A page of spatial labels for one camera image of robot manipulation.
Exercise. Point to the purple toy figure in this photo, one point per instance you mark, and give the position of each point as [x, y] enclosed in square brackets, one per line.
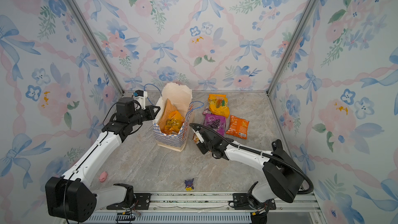
[189, 184]

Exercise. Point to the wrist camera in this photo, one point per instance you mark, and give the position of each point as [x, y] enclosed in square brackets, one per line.
[127, 107]
[202, 146]

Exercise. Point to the yellow mango candy bag front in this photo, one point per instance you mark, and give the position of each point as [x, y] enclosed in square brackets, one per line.
[174, 123]

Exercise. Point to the yellow mango candy bag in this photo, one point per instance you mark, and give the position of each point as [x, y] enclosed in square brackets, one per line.
[218, 105]
[174, 123]

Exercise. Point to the Fox's fruits candy bag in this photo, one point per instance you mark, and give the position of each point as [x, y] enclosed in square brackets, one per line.
[196, 139]

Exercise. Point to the small purple snack packet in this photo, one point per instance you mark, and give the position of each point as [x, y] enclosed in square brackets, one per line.
[206, 111]

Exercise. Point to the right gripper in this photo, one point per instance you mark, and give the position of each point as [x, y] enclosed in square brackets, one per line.
[201, 148]

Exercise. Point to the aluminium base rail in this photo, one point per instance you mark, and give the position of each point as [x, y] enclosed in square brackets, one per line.
[208, 208]

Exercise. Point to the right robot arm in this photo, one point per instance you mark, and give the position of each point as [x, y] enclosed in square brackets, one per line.
[283, 177]

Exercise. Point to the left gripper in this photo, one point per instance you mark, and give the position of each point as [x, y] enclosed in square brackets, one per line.
[152, 114]

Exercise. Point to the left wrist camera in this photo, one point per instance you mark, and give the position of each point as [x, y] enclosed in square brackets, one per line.
[127, 107]

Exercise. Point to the purple grape candy bag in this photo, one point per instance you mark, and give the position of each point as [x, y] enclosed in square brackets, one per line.
[216, 122]

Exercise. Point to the pink toy pig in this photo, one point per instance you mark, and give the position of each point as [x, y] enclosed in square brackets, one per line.
[103, 177]

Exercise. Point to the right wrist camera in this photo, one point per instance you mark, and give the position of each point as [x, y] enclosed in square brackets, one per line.
[202, 146]

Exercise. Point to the blue checkered paper bag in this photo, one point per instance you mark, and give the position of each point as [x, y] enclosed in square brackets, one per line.
[182, 98]

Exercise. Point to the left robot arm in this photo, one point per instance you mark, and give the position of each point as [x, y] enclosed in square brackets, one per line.
[69, 196]

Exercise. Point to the orange corn chips bag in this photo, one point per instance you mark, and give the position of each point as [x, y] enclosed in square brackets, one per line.
[238, 127]

